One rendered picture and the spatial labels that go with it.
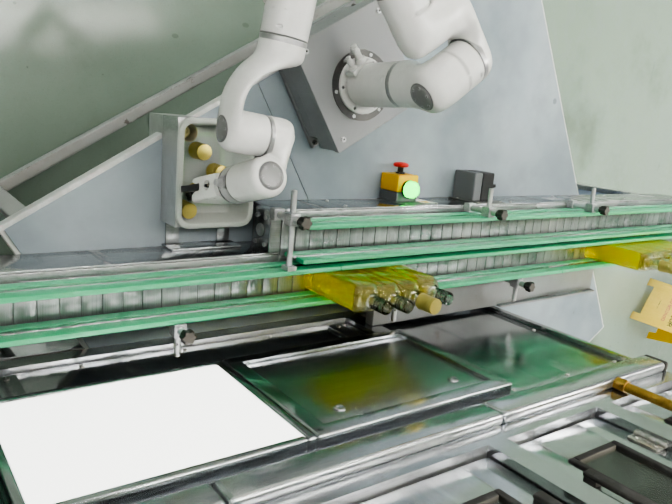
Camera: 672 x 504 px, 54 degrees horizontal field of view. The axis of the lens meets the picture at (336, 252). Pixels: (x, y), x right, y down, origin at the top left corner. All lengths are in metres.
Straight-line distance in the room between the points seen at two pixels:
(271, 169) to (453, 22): 0.43
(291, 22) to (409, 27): 0.22
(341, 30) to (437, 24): 0.31
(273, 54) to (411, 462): 0.70
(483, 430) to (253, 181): 0.59
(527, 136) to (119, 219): 1.28
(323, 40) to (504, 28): 0.71
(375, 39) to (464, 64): 0.32
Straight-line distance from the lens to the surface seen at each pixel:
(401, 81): 1.32
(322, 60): 1.47
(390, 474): 1.05
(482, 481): 1.11
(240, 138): 1.14
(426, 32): 1.24
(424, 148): 1.83
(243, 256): 1.40
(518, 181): 2.15
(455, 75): 1.28
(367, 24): 1.54
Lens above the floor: 2.06
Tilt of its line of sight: 51 degrees down
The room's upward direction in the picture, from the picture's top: 111 degrees clockwise
